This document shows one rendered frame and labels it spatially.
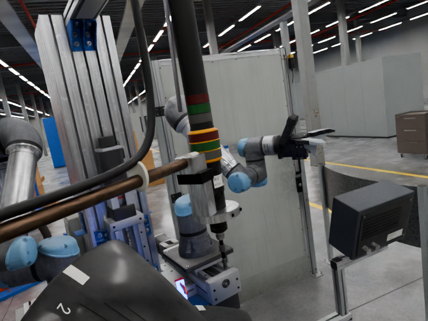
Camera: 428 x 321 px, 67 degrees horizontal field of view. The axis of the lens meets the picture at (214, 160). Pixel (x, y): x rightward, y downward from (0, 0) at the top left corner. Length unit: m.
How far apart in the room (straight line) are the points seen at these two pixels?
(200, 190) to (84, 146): 0.92
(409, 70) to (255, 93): 8.63
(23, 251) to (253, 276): 2.16
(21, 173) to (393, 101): 9.96
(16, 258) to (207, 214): 0.58
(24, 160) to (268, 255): 2.18
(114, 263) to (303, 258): 2.63
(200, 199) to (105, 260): 0.18
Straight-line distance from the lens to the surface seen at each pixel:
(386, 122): 10.23
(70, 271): 0.49
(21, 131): 1.11
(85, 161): 1.31
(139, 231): 1.32
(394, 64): 10.51
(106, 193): 0.32
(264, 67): 2.66
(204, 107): 0.44
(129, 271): 0.52
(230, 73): 2.50
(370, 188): 1.24
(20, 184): 1.01
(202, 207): 0.44
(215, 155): 0.44
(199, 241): 1.33
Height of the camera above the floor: 1.61
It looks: 9 degrees down
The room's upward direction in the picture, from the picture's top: 9 degrees counter-clockwise
